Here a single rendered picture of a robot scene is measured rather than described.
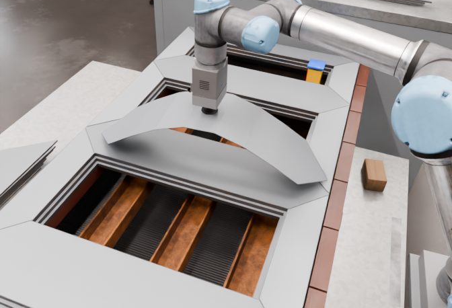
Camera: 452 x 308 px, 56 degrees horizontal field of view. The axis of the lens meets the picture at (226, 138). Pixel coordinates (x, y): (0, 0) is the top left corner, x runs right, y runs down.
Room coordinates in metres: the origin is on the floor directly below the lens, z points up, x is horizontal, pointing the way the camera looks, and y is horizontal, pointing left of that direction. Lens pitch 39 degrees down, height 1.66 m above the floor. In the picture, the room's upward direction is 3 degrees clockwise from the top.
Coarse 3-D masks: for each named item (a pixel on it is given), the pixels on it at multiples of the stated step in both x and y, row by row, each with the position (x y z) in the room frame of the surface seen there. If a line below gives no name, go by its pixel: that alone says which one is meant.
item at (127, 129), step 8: (144, 104) 1.04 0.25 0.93; (152, 104) 1.01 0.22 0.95; (136, 112) 1.00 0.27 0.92; (144, 112) 0.97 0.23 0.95; (128, 120) 0.97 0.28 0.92; (136, 120) 0.94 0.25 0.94; (120, 128) 0.94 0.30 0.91; (128, 128) 0.91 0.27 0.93; (120, 136) 0.88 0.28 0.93; (128, 136) 0.86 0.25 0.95
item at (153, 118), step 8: (168, 96) 1.02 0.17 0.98; (176, 96) 0.99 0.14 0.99; (160, 104) 0.98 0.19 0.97; (168, 104) 0.96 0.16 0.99; (152, 112) 0.95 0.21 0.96; (160, 112) 0.93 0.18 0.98; (144, 120) 0.92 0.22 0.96; (152, 120) 0.90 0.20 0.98; (160, 120) 0.88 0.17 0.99; (136, 128) 0.89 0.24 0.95; (144, 128) 0.87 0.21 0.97; (152, 128) 0.85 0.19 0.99
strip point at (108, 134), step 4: (132, 112) 1.02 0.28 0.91; (124, 116) 1.02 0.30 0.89; (128, 116) 1.00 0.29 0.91; (120, 120) 1.00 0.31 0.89; (124, 120) 0.98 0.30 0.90; (116, 124) 0.98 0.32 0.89; (120, 124) 0.97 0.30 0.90; (108, 128) 0.98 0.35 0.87; (112, 128) 0.97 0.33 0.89; (116, 128) 0.95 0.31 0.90; (104, 132) 0.97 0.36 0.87; (108, 132) 0.95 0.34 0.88; (112, 132) 0.94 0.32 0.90; (116, 132) 0.92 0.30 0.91; (104, 136) 0.94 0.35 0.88; (108, 136) 0.92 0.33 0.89; (112, 136) 0.91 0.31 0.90; (108, 140) 0.90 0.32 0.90
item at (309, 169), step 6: (306, 144) 0.91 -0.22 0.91; (306, 150) 0.89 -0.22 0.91; (306, 156) 0.87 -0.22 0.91; (312, 156) 0.88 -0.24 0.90; (306, 162) 0.85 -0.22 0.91; (312, 162) 0.86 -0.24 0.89; (300, 168) 0.81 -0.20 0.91; (306, 168) 0.82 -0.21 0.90; (312, 168) 0.84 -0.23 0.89; (318, 168) 0.85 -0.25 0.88; (300, 174) 0.79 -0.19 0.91; (306, 174) 0.80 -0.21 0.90; (312, 174) 0.81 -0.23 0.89; (318, 174) 0.83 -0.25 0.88; (300, 180) 0.77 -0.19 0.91; (306, 180) 0.78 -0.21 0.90; (312, 180) 0.79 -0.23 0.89
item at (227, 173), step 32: (288, 64) 1.51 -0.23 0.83; (96, 128) 1.01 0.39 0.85; (96, 160) 0.89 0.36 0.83; (128, 160) 0.87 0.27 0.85; (160, 160) 0.88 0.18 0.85; (192, 160) 0.89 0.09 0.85; (224, 160) 0.90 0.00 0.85; (256, 160) 0.90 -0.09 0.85; (64, 192) 0.75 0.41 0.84; (192, 192) 0.79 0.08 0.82; (224, 192) 0.78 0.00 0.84; (256, 192) 0.78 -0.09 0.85; (288, 192) 0.78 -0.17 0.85; (320, 192) 0.79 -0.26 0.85; (256, 288) 0.51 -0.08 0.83
